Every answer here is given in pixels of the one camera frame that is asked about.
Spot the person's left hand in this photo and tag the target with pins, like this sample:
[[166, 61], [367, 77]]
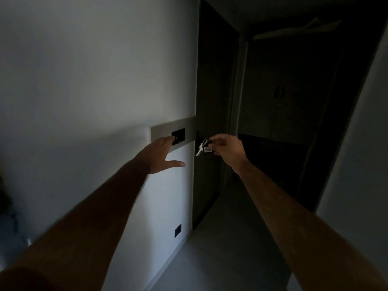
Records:
[[156, 157]]

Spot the person's right hand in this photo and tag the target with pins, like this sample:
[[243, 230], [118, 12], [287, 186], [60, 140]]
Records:
[[232, 150]]

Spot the person's right fingers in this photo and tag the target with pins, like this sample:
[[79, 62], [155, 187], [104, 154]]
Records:
[[217, 139]]

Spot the person's left thumb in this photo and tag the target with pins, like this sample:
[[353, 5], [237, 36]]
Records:
[[175, 163]]

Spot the silver key bunch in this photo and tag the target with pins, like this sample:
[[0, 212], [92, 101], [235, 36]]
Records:
[[200, 148]]

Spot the person's right forearm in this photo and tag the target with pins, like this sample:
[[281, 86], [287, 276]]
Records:
[[291, 227]]

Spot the person's left forearm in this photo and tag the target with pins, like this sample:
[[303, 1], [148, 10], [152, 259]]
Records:
[[91, 221]]

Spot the white key tag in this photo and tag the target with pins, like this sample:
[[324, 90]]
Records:
[[208, 150]]

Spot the dark wooden door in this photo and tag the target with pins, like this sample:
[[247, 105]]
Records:
[[212, 87]]

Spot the dark wardrobe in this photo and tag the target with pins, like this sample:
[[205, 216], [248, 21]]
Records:
[[282, 118]]

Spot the ceiling fan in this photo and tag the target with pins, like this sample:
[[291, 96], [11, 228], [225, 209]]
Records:
[[303, 29]]

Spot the black wall switch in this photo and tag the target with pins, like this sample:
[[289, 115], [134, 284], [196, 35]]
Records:
[[179, 134]]

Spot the grey wall switch panel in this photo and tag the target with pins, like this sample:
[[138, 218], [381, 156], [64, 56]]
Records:
[[160, 131]]

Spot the black wall socket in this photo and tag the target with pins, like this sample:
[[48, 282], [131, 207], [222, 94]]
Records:
[[177, 230]]

